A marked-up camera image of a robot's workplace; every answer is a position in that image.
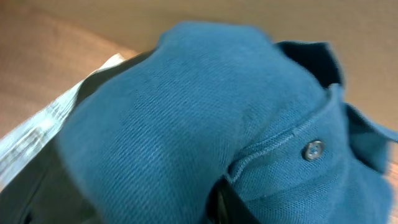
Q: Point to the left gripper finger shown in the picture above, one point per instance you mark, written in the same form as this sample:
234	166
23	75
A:
224	206

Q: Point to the teal blue polo shirt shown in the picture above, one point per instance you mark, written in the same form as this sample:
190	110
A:
217	101

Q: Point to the black crumpled garment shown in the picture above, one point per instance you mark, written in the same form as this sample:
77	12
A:
35	187

